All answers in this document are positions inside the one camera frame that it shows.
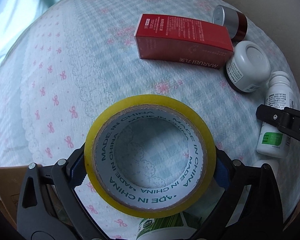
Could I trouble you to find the white pill bottle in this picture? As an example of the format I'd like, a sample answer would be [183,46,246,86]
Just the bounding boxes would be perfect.
[256,71,295,159]

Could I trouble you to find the yellow packing tape roll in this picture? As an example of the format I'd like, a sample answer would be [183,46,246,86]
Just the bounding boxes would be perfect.
[84,94,216,217]

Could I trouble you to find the small white lid jar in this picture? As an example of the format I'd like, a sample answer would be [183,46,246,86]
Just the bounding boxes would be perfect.
[224,41,271,93]

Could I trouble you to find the green jar white lid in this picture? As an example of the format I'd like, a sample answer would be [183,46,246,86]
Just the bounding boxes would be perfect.
[136,211,202,240]

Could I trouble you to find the red jar silver lid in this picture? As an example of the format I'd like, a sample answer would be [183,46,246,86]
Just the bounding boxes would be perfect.
[212,5,248,42]

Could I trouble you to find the red Marubi carton box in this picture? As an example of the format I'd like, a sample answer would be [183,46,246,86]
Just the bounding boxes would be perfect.
[134,14,234,69]

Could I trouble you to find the brown cardboard box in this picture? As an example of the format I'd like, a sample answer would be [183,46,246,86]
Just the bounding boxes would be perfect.
[0,163,56,239]

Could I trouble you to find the checked floral bed sheet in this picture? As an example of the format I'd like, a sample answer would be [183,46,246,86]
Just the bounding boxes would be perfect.
[0,0,300,239]

